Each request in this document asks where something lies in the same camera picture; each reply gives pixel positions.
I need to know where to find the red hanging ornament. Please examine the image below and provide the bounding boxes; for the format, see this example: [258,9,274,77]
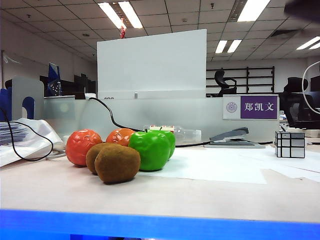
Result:
[119,17,126,40]

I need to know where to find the glossy plastic orange fruit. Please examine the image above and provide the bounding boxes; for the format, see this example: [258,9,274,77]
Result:
[65,128,103,167]
[105,127,136,147]

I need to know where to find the green plastic apple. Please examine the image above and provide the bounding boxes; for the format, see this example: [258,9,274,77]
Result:
[156,126,176,161]
[128,128,171,172]

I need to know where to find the grey stapler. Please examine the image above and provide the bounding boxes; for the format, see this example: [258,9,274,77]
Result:
[204,126,266,149]

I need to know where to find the black shelf rack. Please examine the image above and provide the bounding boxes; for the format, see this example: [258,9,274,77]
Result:
[206,65,275,96]

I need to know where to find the stack of printed papers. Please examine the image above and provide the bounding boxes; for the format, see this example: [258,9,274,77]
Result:
[0,121,28,146]

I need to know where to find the ceiling air vent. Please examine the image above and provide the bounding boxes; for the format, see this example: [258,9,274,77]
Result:
[269,29,301,39]

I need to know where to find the grey power cable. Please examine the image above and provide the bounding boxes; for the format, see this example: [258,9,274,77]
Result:
[46,147,68,161]

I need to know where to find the blue triangular trophy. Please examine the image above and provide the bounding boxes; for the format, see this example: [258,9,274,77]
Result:
[46,62,63,97]

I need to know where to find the fluorescent ceiling light panel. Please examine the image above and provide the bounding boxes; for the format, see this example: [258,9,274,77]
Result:
[236,0,271,23]
[97,2,127,30]
[117,1,143,29]
[296,36,320,50]
[226,39,242,53]
[215,39,228,54]

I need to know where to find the frosted desk partition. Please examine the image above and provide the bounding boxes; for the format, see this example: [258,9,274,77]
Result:
[43,96,280,145]

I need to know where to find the white blue file holder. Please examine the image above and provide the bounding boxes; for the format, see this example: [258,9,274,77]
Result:
[0,76,45,121]

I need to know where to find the thick white cable loop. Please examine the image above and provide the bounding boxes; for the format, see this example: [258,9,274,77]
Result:
[301,60,320,113]

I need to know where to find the black power cable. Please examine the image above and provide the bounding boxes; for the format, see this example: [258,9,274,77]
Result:
[87,97,273,148]

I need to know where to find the clear bottle with red label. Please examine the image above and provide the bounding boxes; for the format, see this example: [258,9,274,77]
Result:
[143,124,202,144]

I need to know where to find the white plastic bag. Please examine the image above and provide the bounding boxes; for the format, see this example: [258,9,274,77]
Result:
[0,117,63,167]

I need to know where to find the white power strip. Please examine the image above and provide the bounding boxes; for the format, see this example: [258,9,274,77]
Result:
[61,134,71,151]

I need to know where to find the thin black cable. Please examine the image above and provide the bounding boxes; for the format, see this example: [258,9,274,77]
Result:
[0,107,55,162]

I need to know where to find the black office chair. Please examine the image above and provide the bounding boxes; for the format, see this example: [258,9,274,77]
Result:
[214,69,238,98]
[278,76,320,130]

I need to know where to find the white paper sheet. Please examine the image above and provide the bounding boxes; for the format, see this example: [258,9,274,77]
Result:
[136,147,267,185]
[259,146,320,181]

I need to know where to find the brown fuzzy kiwi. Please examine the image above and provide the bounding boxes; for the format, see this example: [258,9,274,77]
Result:
[94,145,141,184]
[85,142,118,175]

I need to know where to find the silver mirror cube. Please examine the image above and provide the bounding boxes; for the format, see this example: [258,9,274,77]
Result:
[274,131,306,159]

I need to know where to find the purple white name plate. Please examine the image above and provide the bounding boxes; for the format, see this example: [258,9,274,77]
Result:
[222,94,280,120]

